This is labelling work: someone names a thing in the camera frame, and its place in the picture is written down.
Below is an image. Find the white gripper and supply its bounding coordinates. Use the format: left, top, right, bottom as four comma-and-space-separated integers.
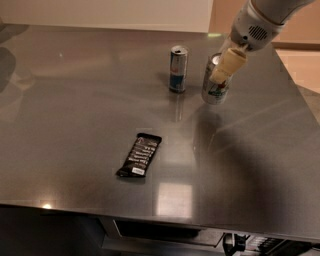
209, 0, 284, 84

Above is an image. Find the blue silver redbull can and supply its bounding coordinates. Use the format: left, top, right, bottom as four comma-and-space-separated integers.
169, 45, 188, 93

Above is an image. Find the grey drawer under table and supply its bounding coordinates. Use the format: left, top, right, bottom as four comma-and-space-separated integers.
99, 217, 224, 256

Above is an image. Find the black snack bar wrapper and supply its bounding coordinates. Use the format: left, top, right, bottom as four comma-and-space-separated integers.
116, 133, 162, 177

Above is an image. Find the silver green 7up can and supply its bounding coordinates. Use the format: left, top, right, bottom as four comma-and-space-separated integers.
202, 53, 232, 105

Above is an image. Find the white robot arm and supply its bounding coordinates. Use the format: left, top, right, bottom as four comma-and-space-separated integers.
209, 0, 315, 84

